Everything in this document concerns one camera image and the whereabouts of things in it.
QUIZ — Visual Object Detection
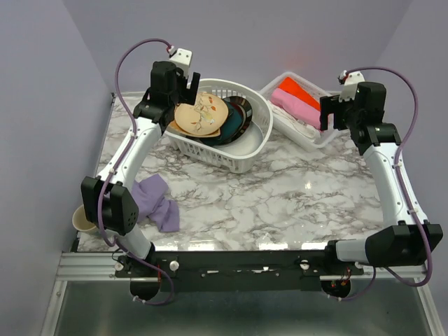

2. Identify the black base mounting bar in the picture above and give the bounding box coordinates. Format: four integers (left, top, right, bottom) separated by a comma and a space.
115, 250, 363, 292

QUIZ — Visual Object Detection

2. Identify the white rolled t shirt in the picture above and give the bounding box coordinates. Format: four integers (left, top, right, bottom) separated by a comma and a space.
274, 110, 320, 139

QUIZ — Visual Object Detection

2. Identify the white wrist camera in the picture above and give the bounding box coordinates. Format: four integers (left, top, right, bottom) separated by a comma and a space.
338, 70, 365, 102
169, 48, 193, 76

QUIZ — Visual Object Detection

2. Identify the purple t shirt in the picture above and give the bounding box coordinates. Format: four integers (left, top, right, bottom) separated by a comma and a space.
131, 174, 180, 233

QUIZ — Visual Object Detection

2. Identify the pink rolled t shirt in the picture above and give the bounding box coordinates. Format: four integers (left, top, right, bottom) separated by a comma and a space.
270, 88, 321, 130

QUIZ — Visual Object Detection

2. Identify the aluminium rail frame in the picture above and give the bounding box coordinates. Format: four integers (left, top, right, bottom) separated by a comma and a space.
57, 251, 122, 281

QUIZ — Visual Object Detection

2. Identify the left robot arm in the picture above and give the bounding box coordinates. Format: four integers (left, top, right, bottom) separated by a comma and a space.
80, 59, 200, 277

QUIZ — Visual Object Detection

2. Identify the black rimmed plate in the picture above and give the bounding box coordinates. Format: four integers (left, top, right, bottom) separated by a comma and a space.
223, 95, 253, 141

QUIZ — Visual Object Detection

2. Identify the orange rolled t shirt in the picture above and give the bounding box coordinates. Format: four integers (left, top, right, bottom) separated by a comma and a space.
278, 77, 321, 111

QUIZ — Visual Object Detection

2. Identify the white rectangular tray basket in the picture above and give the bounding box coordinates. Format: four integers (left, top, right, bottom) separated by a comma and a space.
260, 71, 341, 152

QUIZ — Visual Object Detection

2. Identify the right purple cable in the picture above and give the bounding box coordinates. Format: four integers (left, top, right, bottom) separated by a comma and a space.
328, 66, 432, 301

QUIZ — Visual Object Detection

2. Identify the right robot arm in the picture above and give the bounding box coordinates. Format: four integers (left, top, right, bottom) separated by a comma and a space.
320, 82, 443, 274

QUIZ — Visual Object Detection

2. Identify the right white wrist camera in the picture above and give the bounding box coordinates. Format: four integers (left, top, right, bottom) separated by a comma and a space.
338, 70, 365, 102

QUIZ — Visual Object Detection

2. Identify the white oval dish basket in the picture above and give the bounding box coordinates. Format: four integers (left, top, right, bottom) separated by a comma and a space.
164, 78, 273, 174

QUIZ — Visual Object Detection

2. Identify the dark teal plate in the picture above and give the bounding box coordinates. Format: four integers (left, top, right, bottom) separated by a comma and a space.
200, 101, 243, 146

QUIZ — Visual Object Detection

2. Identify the beige cup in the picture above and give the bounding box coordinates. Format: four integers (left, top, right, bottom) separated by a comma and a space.
72, 205, 97, 235

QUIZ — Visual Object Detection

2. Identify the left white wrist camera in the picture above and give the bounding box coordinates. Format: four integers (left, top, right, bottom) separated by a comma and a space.
169, 48, 193, 76

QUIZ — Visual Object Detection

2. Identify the beige floral plate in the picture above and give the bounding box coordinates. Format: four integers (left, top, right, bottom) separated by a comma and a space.
174, 92, 229, 137

